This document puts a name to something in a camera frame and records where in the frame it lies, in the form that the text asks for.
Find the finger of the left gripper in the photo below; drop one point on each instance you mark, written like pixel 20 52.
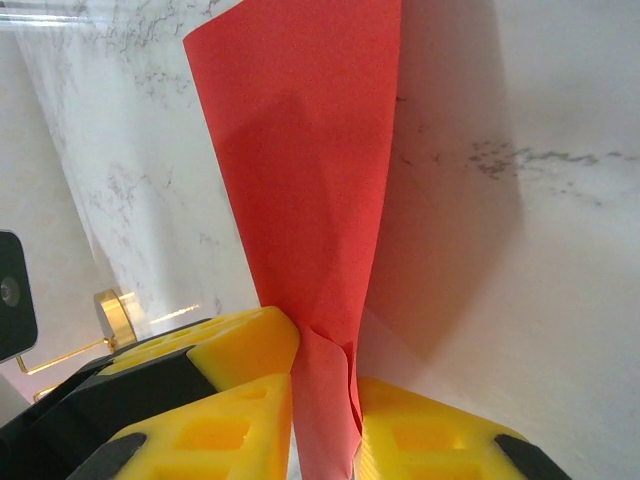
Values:
pixel 245 345

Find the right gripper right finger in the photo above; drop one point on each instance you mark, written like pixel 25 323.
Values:
pixel 375 460

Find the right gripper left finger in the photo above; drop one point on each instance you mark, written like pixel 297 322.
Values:
pixel 270 415

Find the red paper sheet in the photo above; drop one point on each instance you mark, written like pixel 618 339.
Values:
pixel 300 175

